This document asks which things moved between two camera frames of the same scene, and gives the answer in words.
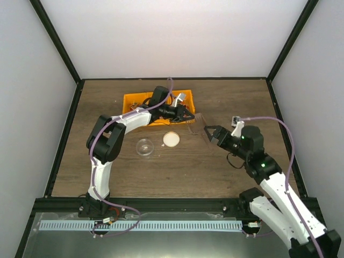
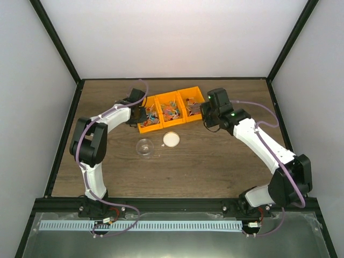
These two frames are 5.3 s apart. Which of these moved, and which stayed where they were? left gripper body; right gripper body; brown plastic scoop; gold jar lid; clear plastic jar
Moved: left gripper body; right gripper body; brown plastic scoop
Stayed: gold jar lid; clear plastic jar
